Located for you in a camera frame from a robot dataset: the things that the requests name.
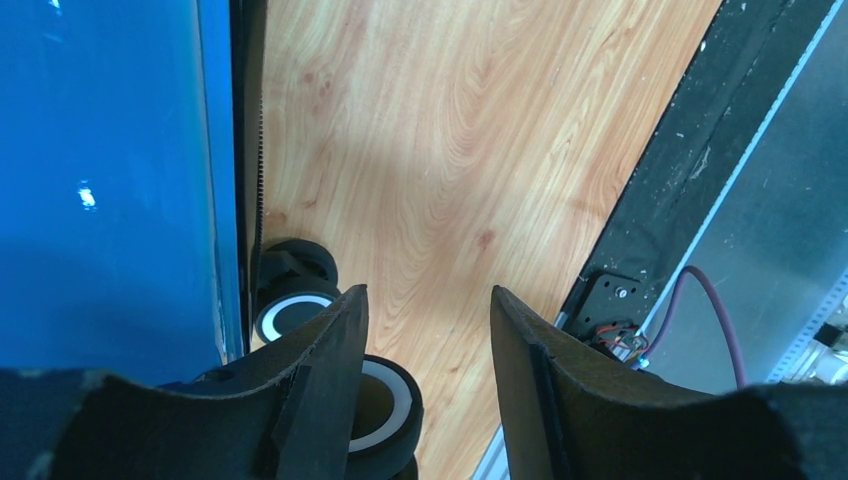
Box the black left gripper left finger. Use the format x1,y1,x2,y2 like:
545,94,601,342
1,285,369,479

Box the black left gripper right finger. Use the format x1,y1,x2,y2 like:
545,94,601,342
490,286,847,479

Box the blue fish-print suitcase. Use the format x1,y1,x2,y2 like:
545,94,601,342
1,1,424,479

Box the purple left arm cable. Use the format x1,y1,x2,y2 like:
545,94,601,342
635,265,749,391

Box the aluminium frame rail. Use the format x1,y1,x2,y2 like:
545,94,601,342
475,1,847,479

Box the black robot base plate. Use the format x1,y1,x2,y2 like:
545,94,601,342
561,1,841,342

